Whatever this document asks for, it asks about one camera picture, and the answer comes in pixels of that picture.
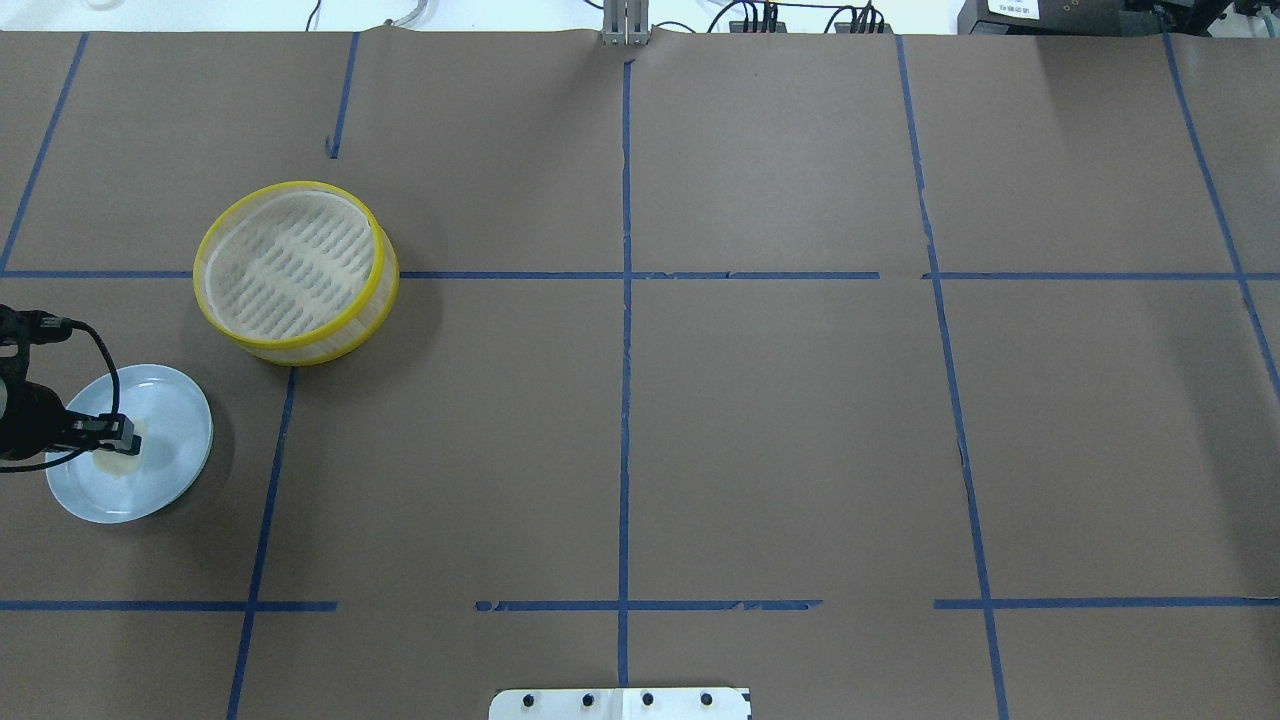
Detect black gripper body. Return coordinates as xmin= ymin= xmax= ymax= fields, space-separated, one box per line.
xmin=1 ymin=380 xmax=68 ymax=462

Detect pale white bun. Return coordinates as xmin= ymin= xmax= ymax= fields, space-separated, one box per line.
xmin=90 ymin=419 xmax=147 ymax=477

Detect yellow rimmed steamer basket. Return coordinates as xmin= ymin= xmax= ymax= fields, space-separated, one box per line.
xmin=193 ymin=181 xmax=401 ymax=366

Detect light blue plate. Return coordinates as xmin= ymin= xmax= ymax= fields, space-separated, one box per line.
xmin=45 ymin=364 xmax=212 ymax=524

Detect brown paper table cover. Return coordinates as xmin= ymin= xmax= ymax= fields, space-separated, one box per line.
xmin=3 ymin=27 xmax=1277 ymax=719

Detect black device with label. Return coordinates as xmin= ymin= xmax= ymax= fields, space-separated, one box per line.
xmin=957 ymin=0 xmax=1280 ymax=37

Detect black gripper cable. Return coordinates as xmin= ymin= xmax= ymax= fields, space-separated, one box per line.
xmin=0 ymin=320 xmax=123 ymax=473

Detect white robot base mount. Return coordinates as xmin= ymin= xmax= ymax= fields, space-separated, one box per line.
xmin=486 ymin=687 xmax=753 ymax=719

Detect silver aluminium post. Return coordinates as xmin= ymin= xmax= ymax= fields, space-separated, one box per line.
xmin=596 ymin=0 xmax=652 ymax=47

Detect black cables at table edge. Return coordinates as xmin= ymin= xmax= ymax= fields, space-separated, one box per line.
xmin=655 ymin=0 xmax=891 ymax=36

